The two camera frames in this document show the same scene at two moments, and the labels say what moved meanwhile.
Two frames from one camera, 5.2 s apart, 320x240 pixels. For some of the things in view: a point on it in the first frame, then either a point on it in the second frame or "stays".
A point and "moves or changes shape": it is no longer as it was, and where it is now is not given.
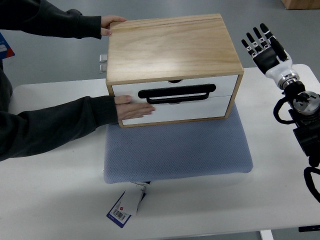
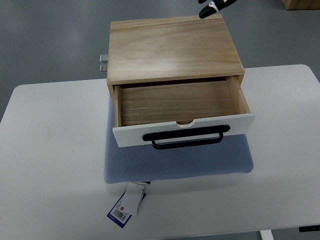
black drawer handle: (176, 94) to (156, 136)
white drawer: (225, 86) moves or changes shape
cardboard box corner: (301, 4) stays
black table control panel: (309, 228) stays
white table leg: (266, 234) stays
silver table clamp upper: (103, 58) stays
